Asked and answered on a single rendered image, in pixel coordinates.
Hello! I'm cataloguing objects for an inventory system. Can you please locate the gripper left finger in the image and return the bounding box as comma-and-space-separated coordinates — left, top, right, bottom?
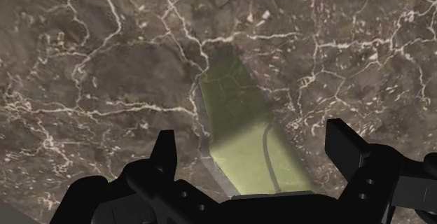
49, 129, 221, 224

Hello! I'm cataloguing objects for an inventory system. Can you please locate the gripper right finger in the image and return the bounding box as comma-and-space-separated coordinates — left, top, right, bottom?
324, 118, 437, 224

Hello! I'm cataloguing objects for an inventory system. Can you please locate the green flat rectangular slab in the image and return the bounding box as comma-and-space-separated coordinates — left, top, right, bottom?
193, 54, 317, 199

